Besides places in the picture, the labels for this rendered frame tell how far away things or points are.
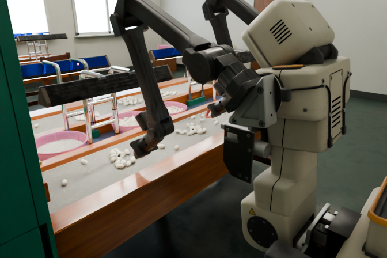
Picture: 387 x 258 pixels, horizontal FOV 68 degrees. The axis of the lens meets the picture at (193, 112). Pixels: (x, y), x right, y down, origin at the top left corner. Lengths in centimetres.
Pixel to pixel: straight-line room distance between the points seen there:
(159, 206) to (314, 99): 75
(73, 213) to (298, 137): 71
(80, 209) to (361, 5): 513
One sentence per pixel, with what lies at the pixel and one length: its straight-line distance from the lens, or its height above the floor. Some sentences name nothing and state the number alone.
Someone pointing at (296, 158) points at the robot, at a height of 98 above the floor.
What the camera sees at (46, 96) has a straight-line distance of 114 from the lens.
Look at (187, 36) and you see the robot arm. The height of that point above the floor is 130.
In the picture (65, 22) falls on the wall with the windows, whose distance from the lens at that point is 668.
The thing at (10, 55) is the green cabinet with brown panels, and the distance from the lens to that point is 73.
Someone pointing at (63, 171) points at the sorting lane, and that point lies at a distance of 132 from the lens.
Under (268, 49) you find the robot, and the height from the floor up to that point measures 127.
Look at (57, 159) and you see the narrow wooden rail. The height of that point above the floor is 76.
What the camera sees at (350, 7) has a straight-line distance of 557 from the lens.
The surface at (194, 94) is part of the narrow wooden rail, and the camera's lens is 231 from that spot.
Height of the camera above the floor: 135
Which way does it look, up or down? 19 degrees down
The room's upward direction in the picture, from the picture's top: straight up
